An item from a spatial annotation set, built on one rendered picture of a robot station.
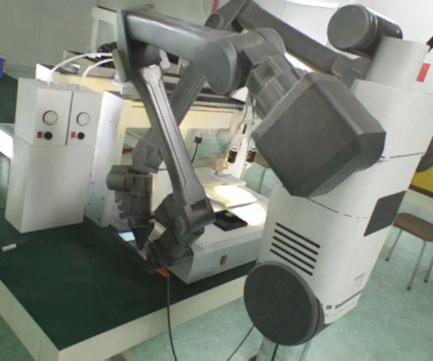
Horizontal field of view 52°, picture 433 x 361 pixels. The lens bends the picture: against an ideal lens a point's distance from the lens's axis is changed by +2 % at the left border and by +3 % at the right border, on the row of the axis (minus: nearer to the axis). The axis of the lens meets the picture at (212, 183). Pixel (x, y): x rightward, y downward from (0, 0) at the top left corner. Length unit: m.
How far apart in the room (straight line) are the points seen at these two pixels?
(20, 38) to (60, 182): 7.61
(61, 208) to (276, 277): 0.94
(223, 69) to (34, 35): 8.56
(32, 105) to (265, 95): 0.94
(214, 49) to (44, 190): 0.98
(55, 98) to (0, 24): 7.51
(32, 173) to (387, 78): 1.07
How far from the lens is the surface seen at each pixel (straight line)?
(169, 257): 1.09
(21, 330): 1.26
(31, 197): 1.50
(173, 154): 0.96
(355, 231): 0.73
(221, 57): 0.63
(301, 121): 0.56
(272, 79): 0.59
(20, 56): 9.10
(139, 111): 1.52
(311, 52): 1.08
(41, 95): 1.39
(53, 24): 9.28
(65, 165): 1.50
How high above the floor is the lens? 1.48
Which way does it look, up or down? 18 degrees down
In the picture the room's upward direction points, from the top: 14 degrees clockwise
